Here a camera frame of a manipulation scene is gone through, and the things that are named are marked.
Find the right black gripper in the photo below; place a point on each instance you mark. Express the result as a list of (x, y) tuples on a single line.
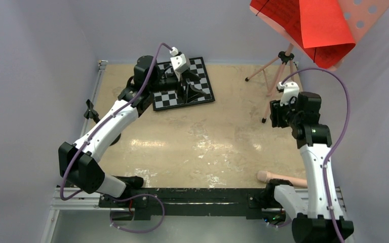
[(275, 114)]

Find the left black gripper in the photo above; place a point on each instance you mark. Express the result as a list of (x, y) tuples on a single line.
[(192, 92)]

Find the pink microphone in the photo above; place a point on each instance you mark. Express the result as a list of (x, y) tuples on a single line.
[(266, 176)]

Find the red sheet music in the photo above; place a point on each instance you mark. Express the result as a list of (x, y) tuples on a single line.
[(283, 16), (326, 36)]

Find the black microphone stand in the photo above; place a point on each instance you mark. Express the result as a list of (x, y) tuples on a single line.
[(95, 117)]

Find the pink music stand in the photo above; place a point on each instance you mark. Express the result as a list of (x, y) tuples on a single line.
[(360, 17)]

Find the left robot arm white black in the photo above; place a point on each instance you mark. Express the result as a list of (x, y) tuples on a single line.
[(78, 161)]

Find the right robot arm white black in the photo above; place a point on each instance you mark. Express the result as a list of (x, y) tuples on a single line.
[(321, 218)]

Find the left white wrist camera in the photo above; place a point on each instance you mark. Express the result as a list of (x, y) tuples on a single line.
[(179, 62)]

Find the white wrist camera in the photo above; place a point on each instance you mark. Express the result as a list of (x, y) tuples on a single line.
[(179, 62), (290, 90)]

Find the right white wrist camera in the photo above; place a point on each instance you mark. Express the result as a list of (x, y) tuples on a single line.
[(290, 90)]

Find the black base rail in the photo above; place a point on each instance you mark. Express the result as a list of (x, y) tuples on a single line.
[(250, 203)]

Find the aluminium frame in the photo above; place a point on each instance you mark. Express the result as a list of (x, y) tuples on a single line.
[(70, 197)]

